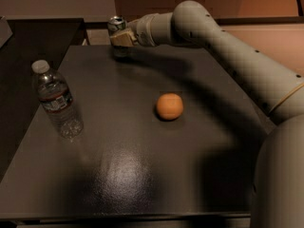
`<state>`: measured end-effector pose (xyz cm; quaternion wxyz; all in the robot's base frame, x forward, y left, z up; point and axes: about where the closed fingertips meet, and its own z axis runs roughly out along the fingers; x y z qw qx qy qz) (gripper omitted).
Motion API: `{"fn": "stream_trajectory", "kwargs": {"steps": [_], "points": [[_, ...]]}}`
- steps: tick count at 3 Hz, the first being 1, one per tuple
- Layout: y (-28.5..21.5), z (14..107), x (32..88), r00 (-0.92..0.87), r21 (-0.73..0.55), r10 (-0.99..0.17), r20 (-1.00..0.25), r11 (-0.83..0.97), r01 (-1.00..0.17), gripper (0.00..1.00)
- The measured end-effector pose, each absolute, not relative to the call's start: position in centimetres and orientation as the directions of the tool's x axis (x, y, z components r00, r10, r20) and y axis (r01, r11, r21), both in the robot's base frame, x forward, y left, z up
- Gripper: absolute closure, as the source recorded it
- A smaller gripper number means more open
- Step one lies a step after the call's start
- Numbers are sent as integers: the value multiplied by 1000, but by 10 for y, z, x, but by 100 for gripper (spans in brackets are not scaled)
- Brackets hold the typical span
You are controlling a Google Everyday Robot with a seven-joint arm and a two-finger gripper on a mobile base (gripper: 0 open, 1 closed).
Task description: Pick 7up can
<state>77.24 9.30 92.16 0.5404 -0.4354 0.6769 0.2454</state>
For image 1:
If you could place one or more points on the clear plastic water bottle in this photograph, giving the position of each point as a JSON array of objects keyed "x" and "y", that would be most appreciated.
[{"x": 56, "y": 99}]

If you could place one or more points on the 7up soda can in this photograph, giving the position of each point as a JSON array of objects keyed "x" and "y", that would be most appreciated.
[{"x": 114, "y": 24}]

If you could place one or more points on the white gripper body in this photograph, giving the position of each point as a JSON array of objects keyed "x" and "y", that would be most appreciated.
[{"x": 144, "y": 29}]

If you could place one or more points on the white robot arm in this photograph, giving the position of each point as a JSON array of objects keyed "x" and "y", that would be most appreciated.
[{"x": 278, "y": 189}]

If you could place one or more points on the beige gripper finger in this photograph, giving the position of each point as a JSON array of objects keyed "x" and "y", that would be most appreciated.
[{"x": 123, "y": 38}]

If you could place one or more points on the orange fruit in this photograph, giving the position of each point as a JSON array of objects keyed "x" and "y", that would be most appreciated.
[{"x": 169, "y": 106}]

